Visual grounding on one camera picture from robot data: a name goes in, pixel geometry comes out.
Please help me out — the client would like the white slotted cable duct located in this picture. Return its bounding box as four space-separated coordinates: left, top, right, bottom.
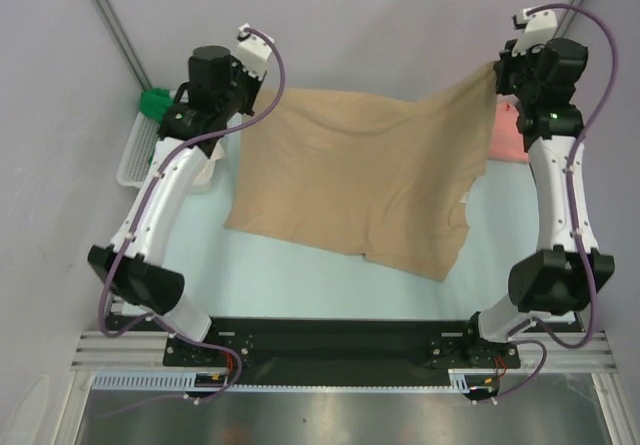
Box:
92 371 497 394

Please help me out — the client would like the aluminium frame rail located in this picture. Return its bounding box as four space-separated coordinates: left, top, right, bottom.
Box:
72 332 639 444

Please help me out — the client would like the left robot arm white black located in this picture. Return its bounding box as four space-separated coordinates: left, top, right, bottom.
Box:
88 41 274 365

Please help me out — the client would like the tan t shirt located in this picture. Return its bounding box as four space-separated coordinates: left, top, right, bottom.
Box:
226 64 497 282

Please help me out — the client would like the left corner aluminium post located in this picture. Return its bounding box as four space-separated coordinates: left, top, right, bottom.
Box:
90 0 152 91

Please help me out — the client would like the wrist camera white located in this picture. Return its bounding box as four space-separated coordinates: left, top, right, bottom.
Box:
232 23 272 81
511 8 558 57

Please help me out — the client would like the pink folded t shirt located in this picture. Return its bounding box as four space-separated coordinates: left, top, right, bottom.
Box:
488 102 528 164

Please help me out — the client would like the white plastic basket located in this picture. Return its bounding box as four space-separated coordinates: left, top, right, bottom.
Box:
115 114 226 195

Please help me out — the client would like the green t shirt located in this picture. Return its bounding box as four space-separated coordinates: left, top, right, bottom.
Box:
139 88 174 125

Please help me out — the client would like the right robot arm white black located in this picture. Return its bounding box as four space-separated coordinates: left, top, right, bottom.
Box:
461 38 615 366

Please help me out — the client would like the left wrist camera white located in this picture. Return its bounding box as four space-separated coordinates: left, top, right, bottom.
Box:
232 23 272 81

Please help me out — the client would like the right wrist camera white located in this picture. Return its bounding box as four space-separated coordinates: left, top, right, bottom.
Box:
511 8 558 57

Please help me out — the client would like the cream t shirt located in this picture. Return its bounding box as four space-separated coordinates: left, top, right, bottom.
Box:
192 141 225 193

